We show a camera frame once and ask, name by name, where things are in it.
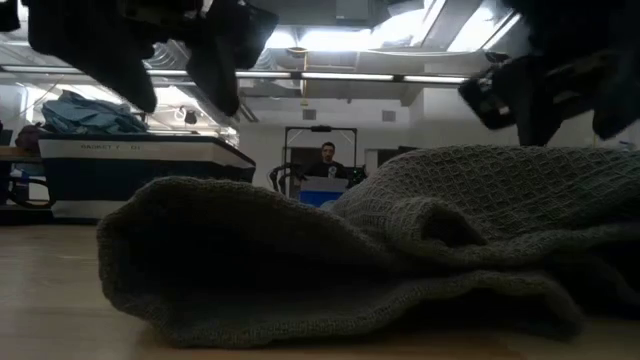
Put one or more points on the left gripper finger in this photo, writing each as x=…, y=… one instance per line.
x=225, y=55
x=100, y=45

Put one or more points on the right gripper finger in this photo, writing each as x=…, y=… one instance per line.
x=617, y=100
x=540, y=105

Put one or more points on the plain dark grey towel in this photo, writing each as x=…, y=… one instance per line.
x=400, y=240

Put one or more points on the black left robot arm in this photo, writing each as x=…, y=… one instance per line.
x=7, y=15

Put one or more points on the long ceiling strip light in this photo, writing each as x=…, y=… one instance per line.
x=60, y=70
x=350, y=76

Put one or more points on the blue cloth pile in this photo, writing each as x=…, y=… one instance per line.
x=90, y=117

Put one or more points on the bright ceiling light panel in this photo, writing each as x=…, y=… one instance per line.
x=475, y=27
x=325, y=39

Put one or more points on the maroon bag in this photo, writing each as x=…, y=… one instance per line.
x=30, y=139

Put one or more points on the wooden side table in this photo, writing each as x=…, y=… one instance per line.
x=17, y=154

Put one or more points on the person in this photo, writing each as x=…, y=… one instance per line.
x=327, y=162

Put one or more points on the black monitor screen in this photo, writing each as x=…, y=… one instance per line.
x=395, y=152

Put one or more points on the blue plastic tub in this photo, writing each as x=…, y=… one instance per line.
x=322, y=192

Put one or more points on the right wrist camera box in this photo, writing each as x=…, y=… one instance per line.
x=487, y=100

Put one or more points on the grey wall vent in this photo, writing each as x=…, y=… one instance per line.
x=389, y=116
x=309, y=114

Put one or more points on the black rectangular rig frame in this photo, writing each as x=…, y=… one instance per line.
x=320, y=128

